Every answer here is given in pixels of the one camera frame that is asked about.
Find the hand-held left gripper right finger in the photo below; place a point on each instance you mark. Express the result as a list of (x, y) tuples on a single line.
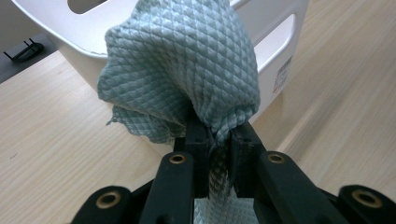
[(280, 193)]

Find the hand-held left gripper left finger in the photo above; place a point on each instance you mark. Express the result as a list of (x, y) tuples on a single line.
[(174, 186)]

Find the light blue cloth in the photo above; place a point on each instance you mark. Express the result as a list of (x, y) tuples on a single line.
[(180, 62)]

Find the white plastic storage bin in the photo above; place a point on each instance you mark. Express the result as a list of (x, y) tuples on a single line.
[(56, 18)]

